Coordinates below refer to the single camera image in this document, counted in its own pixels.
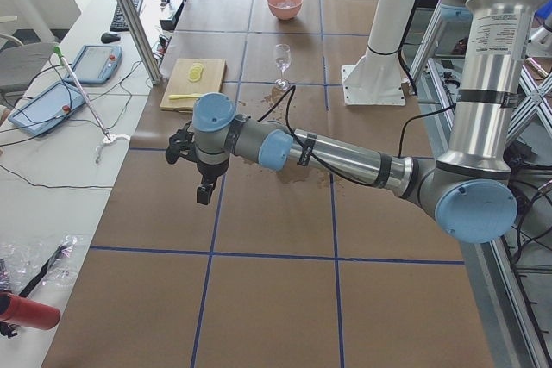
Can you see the crumpled plastic bag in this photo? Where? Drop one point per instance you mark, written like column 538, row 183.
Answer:
column 27, row 265

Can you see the near blue teach pendant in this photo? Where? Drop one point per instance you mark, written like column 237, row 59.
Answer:
column 47, row 110

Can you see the blue teach pendant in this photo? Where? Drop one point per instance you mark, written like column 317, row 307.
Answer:
column 47, row 110
column 96, row 64

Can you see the far blue teach pendant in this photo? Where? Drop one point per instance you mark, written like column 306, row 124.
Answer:
column 96, row 64

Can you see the yellow plastic knife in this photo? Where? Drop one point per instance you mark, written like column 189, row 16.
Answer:
column 174, row 97

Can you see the pile of ice cubes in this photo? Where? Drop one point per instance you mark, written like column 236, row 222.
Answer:
column 286, row 4

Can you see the black computer mouse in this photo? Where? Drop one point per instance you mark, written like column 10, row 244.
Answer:
column 109, row 37

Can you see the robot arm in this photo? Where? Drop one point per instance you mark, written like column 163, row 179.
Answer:
column 290, row 210

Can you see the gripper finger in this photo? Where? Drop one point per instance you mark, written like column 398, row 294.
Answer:
column 202, row 194
column 209, row 191

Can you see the clear wine glass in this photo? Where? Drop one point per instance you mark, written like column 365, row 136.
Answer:
column 282, row 60

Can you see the white pole with green tip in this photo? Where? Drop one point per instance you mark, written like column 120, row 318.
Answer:
column 108, row 137

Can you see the bamboo cutting board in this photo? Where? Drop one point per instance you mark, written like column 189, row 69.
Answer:
column 178, row 83

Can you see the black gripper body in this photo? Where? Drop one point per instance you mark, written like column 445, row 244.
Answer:
column 209, row 171

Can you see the white mounting base plate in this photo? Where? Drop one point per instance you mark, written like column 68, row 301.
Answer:
column 372, row 84

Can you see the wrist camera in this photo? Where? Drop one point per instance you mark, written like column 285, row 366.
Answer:
column 181, row 145

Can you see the pink bowl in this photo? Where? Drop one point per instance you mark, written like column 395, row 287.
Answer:
column 284, row 9

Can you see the red bottle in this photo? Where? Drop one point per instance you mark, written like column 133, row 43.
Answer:
column 21, row 311

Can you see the front lemon slice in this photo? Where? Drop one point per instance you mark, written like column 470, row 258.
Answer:
column 194, row 80

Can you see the grey office chair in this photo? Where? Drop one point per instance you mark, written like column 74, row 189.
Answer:
column 20, row 64

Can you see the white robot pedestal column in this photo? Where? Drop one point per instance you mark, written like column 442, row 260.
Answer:
column 387, row 31

